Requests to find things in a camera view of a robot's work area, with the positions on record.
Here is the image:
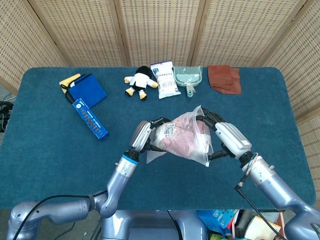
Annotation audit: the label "white snack packet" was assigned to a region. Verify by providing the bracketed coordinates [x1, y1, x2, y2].
[150, 61, 182, 100]

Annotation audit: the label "dark floor cable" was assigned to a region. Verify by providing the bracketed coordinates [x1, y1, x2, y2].
[54, 221, 76, 240]

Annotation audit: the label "black floor cables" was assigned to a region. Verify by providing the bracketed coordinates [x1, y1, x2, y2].
[0, 92, 16, 133]

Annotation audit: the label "woven bamboo folding screen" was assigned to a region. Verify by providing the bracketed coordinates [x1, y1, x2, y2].
[0, 0, 320, 163]

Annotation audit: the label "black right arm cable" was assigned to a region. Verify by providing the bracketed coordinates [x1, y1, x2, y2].
[234, 174, 287, 240]

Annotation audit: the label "black white plush toy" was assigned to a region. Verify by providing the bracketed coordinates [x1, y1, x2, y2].
[124, 65, 159, 101]

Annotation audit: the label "white translucent zip bag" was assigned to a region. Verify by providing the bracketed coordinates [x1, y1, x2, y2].
[145, 105, 214, 168]

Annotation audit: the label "pink garment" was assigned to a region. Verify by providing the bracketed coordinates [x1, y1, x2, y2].
[158, 116, 208, 157]

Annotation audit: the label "folded blue cloth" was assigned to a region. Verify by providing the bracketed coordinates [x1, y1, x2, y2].
[65, 73, 108, 110]

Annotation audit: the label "blue carpet table cover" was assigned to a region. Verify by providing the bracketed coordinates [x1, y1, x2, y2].
[0, 66, 317, 211]

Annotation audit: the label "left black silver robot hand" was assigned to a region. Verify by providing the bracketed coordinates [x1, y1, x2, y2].
[129, 116, 172, 154]

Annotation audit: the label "mint green dustpan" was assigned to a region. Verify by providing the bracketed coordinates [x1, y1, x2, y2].
[173, 65, 203, 99]

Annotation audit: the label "silver robot torso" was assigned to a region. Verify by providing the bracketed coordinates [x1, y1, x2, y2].
[101, 209, 210, 240]

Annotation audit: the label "white yellow book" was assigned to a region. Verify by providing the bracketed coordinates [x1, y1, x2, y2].
[243, 215, 282, 240]

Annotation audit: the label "long blue printed box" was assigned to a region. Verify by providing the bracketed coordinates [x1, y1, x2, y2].
[72, 98, 110, 141]

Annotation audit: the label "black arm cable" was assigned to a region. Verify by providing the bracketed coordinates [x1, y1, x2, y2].
[234, 174, 287, 240]
[12, 194, 92, 240]

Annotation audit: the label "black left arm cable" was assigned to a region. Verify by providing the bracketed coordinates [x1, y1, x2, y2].
[12, 194, 92, 240]

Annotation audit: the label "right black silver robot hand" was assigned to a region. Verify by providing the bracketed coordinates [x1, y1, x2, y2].
[195, 107, 253, 161]

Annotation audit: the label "rust brown cloth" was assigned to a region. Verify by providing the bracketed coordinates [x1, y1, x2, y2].
[207, 64, 243, 95]

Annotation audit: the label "yellow object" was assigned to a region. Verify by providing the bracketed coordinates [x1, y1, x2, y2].
[59, 73, 82, 88]

